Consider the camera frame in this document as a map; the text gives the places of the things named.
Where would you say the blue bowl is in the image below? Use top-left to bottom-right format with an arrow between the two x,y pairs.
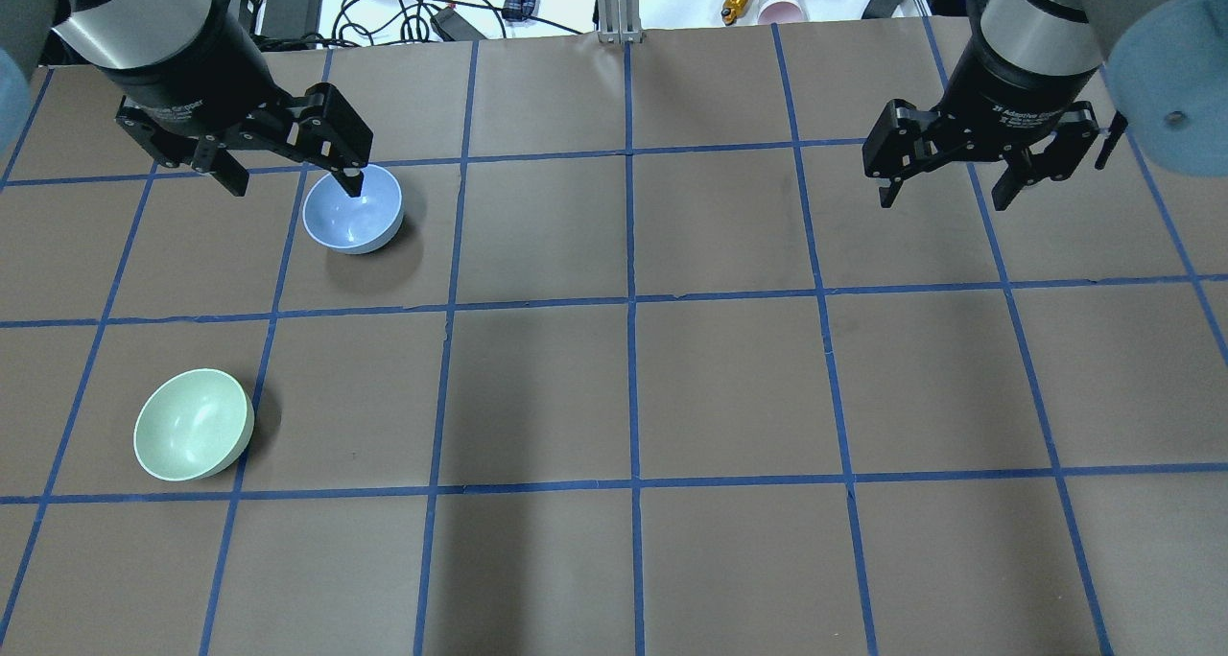
301,165 -> 405,256

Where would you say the small black blue device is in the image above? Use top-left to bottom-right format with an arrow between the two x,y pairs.
501,0 -> 538,23

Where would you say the green bowl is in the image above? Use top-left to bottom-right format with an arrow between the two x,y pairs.
131,367 -> 255,482

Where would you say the aluminium frame post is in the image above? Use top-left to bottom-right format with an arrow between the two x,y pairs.
596,0 -> 643,44

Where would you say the pink paper cup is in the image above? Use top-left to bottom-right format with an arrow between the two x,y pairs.
755,0 -> 810,25

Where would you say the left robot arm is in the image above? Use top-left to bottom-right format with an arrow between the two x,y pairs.
2,0 -> 373,198

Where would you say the black cable bundle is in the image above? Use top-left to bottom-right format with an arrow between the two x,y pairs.
332,0 -> 586,48

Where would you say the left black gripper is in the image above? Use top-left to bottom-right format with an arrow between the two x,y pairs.
115,82 -> 375,199

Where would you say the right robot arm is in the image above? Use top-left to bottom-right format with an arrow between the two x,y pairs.
862,0 -> 1227,211

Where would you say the black power adapter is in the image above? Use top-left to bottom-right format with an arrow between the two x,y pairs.
257,0 -> 323,50

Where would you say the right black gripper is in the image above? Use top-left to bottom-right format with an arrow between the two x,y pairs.
862,88 -> 1099,213

